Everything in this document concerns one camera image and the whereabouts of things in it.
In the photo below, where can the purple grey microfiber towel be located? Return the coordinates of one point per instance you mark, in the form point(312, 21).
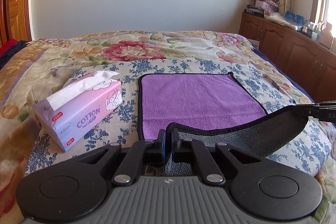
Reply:
point(213, 108)

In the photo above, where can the dark books stack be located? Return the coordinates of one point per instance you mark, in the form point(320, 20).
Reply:
point(253, 10)

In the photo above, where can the red cloth at bedside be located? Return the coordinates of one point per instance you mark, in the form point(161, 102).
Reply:
point(4, 48)

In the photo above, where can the blue packet on cabinet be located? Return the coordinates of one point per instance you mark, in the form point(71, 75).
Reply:
point(294, 18)

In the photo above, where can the pink box on cabinet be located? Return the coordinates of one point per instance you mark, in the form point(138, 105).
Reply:
point(267, 5)

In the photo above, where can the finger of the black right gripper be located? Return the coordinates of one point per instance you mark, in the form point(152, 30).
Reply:
point(323, 111)

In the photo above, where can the wooden low cabinet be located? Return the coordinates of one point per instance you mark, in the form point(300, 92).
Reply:
point(303, 60)

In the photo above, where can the floral beige bed quilt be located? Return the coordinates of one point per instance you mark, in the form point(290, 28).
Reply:
point(31, 71)

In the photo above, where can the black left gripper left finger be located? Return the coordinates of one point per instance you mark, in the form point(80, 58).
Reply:
point(76, 187)

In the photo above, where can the pink cotton tissue pack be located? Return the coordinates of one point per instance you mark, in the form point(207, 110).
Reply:
point(67, 115)

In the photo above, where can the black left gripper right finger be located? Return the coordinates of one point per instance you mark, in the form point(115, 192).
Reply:
point(259, 186)

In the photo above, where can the blue floral white cloth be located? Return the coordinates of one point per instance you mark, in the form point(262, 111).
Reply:
point(307, 152)

